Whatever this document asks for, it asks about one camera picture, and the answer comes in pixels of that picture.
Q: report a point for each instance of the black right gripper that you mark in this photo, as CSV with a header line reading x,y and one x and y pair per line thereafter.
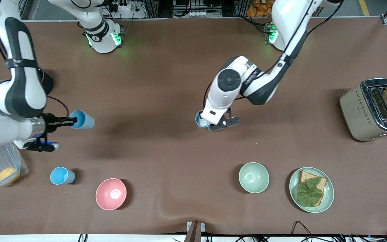
x,y
50,121

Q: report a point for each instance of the plain blue plastic cup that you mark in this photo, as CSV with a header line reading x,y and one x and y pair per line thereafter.
x,y
86,120
60,175

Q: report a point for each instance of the blue cup with white glare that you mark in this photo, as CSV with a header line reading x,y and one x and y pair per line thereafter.
x,y
198,119

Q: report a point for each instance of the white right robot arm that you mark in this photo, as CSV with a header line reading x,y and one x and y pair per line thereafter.
x,y
18,94

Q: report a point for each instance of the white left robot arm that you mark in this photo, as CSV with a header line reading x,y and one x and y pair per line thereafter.
x,y
228,80

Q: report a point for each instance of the pink bowl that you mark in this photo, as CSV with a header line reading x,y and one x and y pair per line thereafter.
x,y
111,194

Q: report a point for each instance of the white power strip with plugs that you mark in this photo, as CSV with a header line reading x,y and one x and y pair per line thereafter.
x,y
121,6

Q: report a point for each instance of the brown table mat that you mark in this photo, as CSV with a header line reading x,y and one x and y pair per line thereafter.
x,y
193,161

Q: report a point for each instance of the white socket strip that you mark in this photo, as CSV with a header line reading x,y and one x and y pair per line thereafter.
x,y
197,14

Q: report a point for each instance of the pale green bowl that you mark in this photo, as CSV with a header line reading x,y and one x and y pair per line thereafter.
x,y
254,177

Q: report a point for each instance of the orange snack bags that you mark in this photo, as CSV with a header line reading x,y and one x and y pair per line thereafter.
x,y
259,8

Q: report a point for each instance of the pale green plate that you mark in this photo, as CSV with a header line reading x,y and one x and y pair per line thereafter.
x,y
293,188

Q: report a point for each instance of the brown bread slice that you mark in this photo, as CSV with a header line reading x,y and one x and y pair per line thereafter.
x,y
306,176

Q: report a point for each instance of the green lettuce leaf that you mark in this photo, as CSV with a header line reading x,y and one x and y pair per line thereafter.
x,y
309,193

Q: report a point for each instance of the beige chrome toaster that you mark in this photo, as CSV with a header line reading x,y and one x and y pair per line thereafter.
x,y
358,114

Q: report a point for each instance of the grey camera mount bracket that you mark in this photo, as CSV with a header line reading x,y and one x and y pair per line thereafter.
x,y
193,232

